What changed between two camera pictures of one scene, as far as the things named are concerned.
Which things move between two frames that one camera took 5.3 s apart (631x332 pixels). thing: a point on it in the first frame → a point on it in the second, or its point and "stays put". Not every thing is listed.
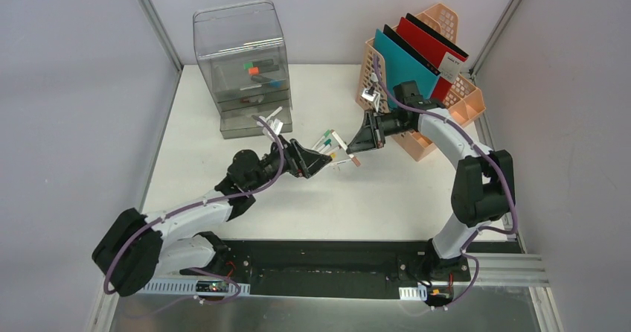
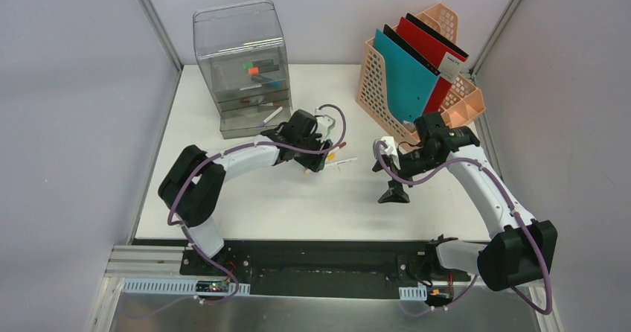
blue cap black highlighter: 272,83 stays put
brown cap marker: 344,146 → 274,103
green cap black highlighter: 257,62 stays put
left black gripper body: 295,158 → 319,153
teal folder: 396,65 stays put
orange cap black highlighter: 262,68 stays put
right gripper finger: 370,135 → 396,193
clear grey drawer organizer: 241,53 stays put
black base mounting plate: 333,269 stays put
